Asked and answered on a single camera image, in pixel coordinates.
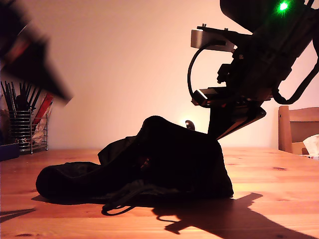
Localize black shorts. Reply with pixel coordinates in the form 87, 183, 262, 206
35, 115, 234, 216

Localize wooden chair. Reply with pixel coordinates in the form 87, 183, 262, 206
277, 105, 319, 155

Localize black spoon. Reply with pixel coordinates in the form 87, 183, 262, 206
14, 94, 28, 112

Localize crumpled clear plastic bag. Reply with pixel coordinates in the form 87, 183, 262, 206
31, 101, 53, 145

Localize white tissue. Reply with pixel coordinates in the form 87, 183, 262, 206
302, 134, 319, 157

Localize dark brown bag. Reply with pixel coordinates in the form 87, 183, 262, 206
0, 109, 10, 146

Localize navy blue box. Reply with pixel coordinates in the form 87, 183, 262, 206
0, 142, 20, 162

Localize white security camera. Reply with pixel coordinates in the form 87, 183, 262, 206
179, 119, 195, 131

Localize black camera cable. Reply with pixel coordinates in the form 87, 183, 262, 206
187, 41, 221, 101

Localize chrome wire utensil holder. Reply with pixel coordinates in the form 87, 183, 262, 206
8, 109, 49, 154

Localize arm grey camera box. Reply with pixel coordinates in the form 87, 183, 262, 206
190, 23, 252, 53

